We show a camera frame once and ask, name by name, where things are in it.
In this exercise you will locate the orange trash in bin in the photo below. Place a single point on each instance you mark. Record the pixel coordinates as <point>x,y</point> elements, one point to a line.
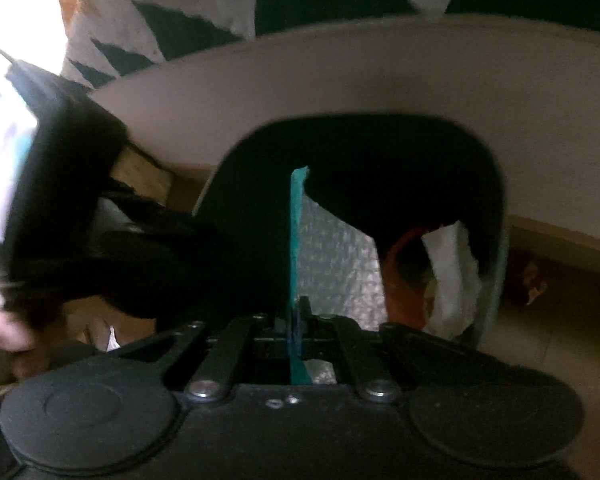
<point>406,273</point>

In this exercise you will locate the white tissue in bin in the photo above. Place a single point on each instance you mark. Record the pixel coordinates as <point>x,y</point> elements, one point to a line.
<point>458,285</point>

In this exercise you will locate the white green snack packet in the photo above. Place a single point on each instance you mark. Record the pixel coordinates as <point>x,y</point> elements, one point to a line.
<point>334,270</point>

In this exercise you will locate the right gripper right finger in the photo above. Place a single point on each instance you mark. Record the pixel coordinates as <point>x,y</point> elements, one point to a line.
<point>362,355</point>

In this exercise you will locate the dark green trash bin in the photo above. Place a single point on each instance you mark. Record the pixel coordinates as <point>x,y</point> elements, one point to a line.
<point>387,175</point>

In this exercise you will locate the person's hand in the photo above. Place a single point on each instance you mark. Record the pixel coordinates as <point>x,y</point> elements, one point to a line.
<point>28,351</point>

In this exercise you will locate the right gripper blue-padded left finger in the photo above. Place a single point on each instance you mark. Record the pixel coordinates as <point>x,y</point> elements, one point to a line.
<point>213,378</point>

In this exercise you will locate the brown leaf scrap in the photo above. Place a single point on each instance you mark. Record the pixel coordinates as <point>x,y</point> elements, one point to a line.
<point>534,284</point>

